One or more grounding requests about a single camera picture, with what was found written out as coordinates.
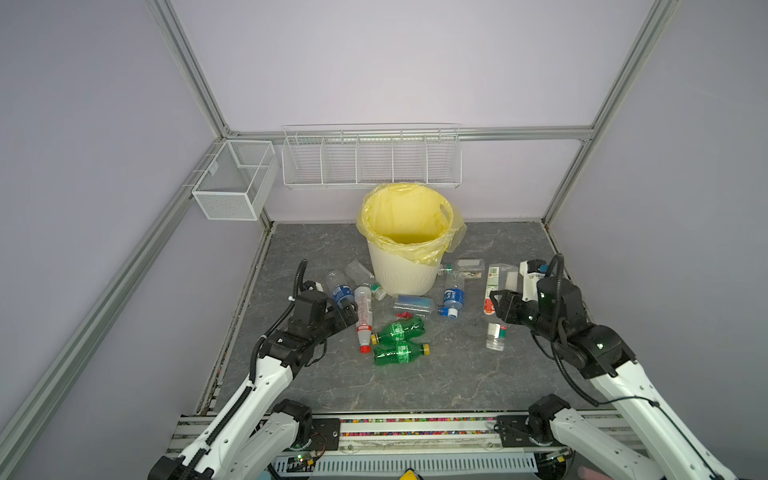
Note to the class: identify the cream plastic waste bin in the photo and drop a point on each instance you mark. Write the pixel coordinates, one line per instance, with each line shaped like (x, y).
(399, 276)

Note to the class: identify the white bottle red cap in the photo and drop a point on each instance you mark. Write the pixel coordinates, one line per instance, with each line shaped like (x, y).
(364, 325)

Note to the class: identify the small bottle orange label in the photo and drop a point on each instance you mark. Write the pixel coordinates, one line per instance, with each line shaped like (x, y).
(499, 277)

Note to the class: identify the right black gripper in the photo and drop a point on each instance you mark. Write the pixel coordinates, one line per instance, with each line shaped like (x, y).
(510, 305)

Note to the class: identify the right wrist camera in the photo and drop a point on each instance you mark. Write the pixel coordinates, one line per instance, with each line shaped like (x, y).
(531, 272)

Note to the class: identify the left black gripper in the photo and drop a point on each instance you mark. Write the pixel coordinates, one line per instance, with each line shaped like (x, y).
(340, 321)

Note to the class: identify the tall clear bottle green cap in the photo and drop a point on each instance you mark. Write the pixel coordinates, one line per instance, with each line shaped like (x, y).
(496, 336)

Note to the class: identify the green soda bottle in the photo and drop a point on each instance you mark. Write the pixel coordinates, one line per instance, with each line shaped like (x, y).
(400, 352)
(401, 330)

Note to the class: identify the long white wire basket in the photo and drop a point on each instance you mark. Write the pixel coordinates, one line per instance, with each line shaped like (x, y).
(352, 156)

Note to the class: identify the white mesh box basket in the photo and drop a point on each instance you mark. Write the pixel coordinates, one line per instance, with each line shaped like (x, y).
(236, 182)

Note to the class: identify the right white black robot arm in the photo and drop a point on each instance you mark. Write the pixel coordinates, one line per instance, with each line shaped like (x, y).
(604, 371)

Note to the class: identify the lower green soda bottle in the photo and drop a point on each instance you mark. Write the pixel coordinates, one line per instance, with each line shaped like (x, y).
(400, 352)

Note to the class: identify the clear bottle green collar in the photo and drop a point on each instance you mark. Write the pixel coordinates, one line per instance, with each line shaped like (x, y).
(361, 275)

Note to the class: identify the yellow plastic bin liner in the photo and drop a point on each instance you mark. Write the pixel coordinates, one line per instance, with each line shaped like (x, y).
(411, 221)

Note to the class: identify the clear bottle blue label white cap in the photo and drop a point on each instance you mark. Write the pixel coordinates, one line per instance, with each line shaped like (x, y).
(340, 291)

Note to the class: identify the blue label water bottle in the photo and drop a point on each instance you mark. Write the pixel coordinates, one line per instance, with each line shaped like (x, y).
(454, 295)

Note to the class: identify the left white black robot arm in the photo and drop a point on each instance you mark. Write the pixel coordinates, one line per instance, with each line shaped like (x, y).
(257, 423)

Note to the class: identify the small clear plastic box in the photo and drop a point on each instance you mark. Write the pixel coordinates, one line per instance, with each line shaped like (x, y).
(471, 268)

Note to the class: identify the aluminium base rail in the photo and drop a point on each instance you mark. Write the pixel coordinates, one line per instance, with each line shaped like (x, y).
(358, 430)

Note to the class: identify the clear bottle blue tint red cap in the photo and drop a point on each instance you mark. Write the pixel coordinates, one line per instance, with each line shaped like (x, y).
(416, 305)

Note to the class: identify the upper green soda bottle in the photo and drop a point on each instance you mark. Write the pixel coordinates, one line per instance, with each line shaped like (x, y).
(401, 330)

